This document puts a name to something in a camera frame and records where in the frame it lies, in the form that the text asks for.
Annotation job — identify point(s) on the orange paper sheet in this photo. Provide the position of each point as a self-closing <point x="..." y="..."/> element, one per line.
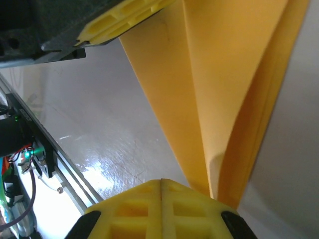
<point x="211" y="74"/>

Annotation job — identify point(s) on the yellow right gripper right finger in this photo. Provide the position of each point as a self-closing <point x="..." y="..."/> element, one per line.
<point x="194" y="216"/>

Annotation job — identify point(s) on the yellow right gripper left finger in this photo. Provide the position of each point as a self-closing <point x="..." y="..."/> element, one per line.
<point x="129" y="214"/>

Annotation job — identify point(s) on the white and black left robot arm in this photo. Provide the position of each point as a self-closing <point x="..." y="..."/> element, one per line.
<point x="10" y="139"/>

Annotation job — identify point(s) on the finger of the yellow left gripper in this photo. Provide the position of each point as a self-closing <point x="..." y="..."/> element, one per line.
<point x="109" y="36"/>
<point x="112" y="21"/>

